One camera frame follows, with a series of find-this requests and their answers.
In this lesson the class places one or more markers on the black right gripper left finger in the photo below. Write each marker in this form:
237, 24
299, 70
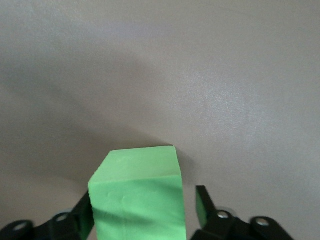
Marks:
62, 227

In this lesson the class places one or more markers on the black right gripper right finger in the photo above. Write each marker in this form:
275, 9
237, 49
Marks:
215, 225

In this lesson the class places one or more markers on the green foam cube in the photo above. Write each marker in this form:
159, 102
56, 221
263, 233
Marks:
137, 195

